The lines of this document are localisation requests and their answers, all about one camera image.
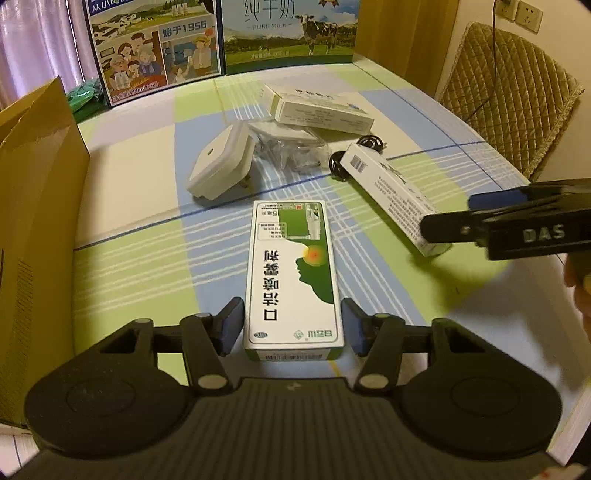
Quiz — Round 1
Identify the clear bag with white plug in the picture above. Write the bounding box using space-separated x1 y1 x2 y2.
249 120 331 173

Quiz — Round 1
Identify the black coiled cable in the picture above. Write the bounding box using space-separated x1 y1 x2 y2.
327 133 388 182

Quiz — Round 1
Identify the brown cardboard box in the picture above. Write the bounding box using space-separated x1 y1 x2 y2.
1 78 90 428

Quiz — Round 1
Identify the pink curtain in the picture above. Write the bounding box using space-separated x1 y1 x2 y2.
1 0 98 107

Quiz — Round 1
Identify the green plastic bag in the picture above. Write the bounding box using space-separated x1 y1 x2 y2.
66 79 107 123

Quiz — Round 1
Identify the black power cord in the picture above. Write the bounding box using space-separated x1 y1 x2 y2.
459 0 514 122

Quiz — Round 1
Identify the green white spray medicine box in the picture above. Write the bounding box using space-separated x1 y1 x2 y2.
243 200 346 362

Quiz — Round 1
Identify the white square night light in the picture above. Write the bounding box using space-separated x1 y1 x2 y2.
186 121 256 201

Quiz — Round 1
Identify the blue cartoon milk carton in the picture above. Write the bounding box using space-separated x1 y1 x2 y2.
83 0 224 107

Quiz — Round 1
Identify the quilted tan chair cushion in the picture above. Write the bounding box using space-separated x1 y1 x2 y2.
440 22 584 179

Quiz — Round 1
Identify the white green tablet box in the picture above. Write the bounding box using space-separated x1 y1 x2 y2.
260 84 375 135

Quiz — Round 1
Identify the long white medicine box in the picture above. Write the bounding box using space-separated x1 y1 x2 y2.
341 143 451 257

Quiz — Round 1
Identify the person's hand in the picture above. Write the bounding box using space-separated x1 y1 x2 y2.
564 254 590 335

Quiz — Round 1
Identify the pure milk cow carton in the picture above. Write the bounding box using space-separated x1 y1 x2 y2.
221 0 361 75

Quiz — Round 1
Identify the white wall socket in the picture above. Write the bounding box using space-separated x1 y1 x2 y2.
496 0 543 34

